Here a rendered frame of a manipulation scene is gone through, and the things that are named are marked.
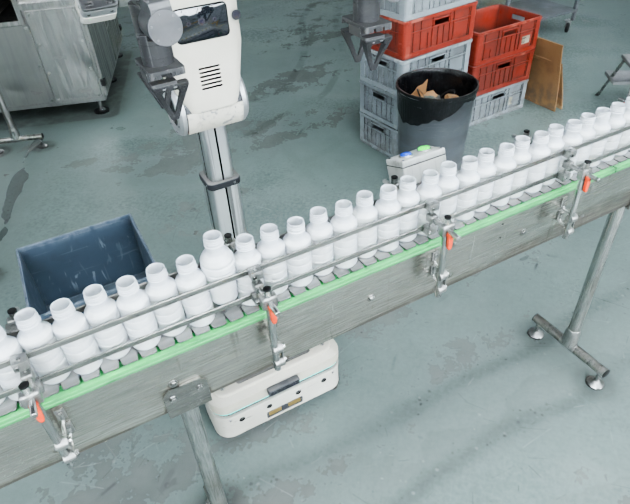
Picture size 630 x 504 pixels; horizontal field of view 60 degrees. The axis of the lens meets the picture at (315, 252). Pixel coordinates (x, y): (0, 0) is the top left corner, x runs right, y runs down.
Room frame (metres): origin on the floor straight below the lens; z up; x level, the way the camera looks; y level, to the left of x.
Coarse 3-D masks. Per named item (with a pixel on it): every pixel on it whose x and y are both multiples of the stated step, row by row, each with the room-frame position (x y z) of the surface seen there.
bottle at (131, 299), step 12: (132, 276) 0.79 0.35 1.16; (120, 288) 0.76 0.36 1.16; (132, 288) 0.76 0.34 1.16; (120, 300) 0.76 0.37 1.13; (132, 300) 0.76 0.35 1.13; (144, 300) 0.77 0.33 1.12; (120, 312) 0.76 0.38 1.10; (132, 312) 0.75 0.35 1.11; (132, 324) 0.75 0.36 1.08; (144, 324) 0.75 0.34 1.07; (156, 324) 0.78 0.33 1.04; (132, 336) 0.75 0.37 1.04; (144, 348) 0.75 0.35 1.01
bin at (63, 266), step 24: (120, 216) 1.31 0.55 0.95; (48, 240) 1.22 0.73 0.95; (72, 240) 1.25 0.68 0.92; (96, 240) 1.27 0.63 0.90; (120, 240) 1.30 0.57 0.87; (24, 264) 1.17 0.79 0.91; (48, 264) 1.21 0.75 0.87; (72, 264) 1.23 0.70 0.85; (96, 264) 1.26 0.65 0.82; (120, 264) 1.29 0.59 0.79; (144, 264) 1.31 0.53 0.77; (24, 288) 1.02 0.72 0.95; (48, 288) 1.20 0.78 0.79; (72, 288) 1.22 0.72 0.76; (48, 312) 0.93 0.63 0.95
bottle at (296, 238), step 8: (296, 216) 0.95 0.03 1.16; (288, 224) 0.93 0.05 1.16; (296, 224) 0.95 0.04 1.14; (304, 224) 0.93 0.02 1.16; (288, 232) 0.93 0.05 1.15; (296, 232) 0.92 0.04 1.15; (304, 232) 0.93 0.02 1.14; (288, 240) 0.92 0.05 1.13; (296, 240) 0.92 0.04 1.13; (304, 240) 0.92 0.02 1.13; (288, 248) 0.91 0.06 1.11; (296, 248) 0.91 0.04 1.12; (304, 256) 0.91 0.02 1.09; (288, 264) 0.92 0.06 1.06; (296, 264) 0.91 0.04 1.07; (304, 264) 0.91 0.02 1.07; (288, 272) 0.92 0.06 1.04; (296, 272) 0.91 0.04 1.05; (304, 272) 0.91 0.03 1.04; (304, 280) 0.91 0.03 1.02
